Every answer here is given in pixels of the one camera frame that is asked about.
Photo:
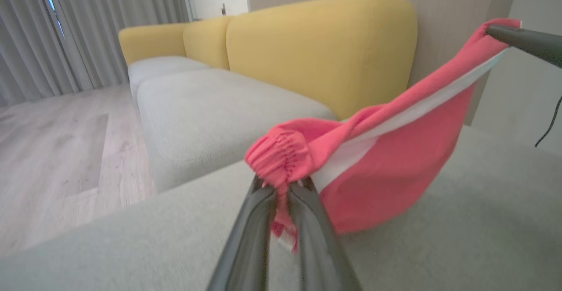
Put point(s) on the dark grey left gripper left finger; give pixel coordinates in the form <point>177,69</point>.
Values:
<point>246,247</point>

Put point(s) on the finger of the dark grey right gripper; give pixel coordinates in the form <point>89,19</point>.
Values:
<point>535,43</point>

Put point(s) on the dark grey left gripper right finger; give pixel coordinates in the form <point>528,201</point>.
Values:
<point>318,251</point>

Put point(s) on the red shorts white stripe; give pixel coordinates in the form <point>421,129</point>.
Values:
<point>395,168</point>

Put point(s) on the large grey chaise seat cushion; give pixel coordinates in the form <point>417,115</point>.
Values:
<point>131,247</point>

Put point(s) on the long grey sofa seat cushion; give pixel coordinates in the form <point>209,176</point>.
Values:
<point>210,115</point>

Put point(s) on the short grey sofa seat cushion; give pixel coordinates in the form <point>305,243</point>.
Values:
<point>158,67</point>

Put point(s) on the wide yellow sofa backrest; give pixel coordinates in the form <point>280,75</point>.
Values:
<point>320,49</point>

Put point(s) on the narrow yellow sofa backrest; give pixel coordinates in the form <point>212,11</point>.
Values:
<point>206,41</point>

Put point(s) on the grey pleated curtain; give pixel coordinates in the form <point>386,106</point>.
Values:
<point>109,27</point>

